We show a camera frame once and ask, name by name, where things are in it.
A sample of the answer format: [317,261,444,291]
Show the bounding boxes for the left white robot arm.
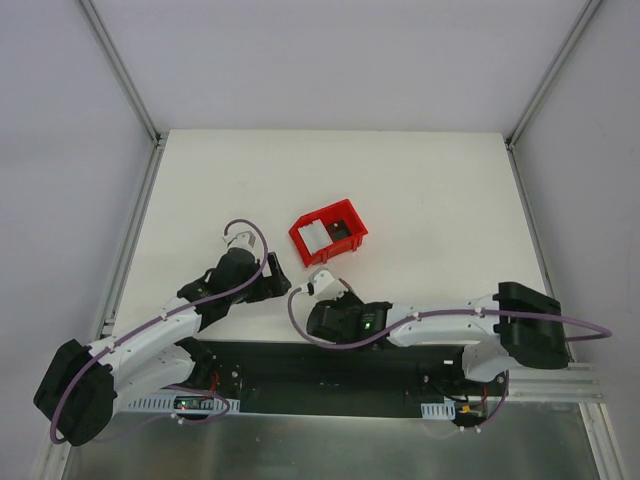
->
[34,247,291,446]

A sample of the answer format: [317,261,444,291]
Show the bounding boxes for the left aluminium frame post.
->
[77,0,169,146]

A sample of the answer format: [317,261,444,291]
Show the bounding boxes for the left white cable duct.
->
[122,392,240,415]

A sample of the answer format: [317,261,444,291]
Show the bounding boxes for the right aluminium frame post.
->
[503,0,609,151]

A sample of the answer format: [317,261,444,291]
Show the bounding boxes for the purple cable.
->
[287,284,613,351]
[49,218,269,446]

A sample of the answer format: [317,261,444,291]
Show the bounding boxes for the right white cable duct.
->
[420,402,456,421]

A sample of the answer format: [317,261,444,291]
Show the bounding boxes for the white card stack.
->
[298,220,333,255]

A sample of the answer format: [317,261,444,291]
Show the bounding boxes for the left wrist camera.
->
[223,231,256,252]

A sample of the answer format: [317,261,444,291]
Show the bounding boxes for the red plastic bin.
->
[289,199,368,267]

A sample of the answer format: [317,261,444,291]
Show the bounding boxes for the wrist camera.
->
[223,231,256,252]
[304,267,348,301]

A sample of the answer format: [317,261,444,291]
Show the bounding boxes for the aluminium frame post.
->
[77,0,169,146]
[503,0,609,151]

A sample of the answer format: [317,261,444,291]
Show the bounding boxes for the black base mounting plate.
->
[185,341,504,418]

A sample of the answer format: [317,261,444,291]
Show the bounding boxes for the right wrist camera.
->
[304,267,348,301]

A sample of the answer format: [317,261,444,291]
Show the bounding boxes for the white cable duct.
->
[122,392,240,415]
[420,402,456,421]

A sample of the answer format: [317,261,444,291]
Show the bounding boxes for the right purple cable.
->
[287,284,613,351]

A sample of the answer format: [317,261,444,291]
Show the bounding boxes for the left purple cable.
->
[49,218,269,446]

